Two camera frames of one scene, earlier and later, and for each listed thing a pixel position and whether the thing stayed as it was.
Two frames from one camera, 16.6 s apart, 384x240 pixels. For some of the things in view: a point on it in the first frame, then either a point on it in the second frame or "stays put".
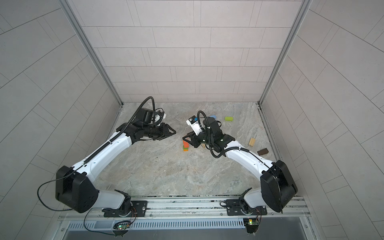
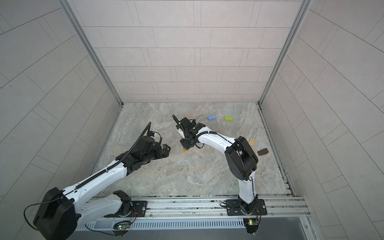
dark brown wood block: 263,151 stays put
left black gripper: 164,131 → 166,153
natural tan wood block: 252,142 stays put
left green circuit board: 122,226 stays put
